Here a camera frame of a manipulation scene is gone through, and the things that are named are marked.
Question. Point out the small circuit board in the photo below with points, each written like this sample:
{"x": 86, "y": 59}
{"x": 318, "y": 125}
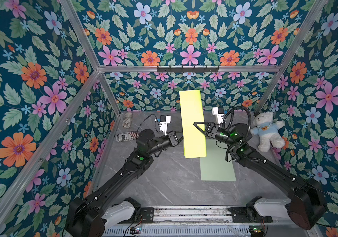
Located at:
{"x": 135, "y": 231}
{"x": 256, "y": 231}

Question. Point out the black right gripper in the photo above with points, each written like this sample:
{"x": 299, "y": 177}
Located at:
{"x": 211, "y": 129}

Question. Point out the white teddy bear blue shirt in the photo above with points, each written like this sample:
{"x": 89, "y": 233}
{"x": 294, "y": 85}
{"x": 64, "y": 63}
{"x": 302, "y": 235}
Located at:
{"x": 268, "y": 132}

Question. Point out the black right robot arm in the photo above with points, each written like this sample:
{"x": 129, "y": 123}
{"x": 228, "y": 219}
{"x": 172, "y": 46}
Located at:
{"x": 307, "y": 200}

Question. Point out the pale green paper sheet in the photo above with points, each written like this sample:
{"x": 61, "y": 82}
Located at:
{"x": 214, "y": 167}

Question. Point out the black hook rail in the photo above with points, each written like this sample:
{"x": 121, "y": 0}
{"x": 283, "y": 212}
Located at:
{"x": 187, "y": 69}

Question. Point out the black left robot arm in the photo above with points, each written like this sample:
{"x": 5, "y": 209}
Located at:
{"x": 86, "y": 215}

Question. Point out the left small circuit board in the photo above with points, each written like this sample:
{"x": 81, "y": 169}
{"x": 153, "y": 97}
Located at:
{"x": 135, "y": 231}

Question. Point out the right small circuit board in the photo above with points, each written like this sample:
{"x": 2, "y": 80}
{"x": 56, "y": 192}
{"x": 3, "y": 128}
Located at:
{"x": 256, "y": 231}

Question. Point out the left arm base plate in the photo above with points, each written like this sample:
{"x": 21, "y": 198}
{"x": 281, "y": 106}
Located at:
{"x": 143, "y": 215}

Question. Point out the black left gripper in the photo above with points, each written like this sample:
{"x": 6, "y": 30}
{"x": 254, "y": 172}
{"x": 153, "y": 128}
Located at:
{"x": 173, "y": 142}

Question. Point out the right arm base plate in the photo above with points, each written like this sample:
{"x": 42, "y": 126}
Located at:
{"x": 243, "y": 214}

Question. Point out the bright lime green paper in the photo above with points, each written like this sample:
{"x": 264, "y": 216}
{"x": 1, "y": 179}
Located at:
{"x": 191, "y": 109}

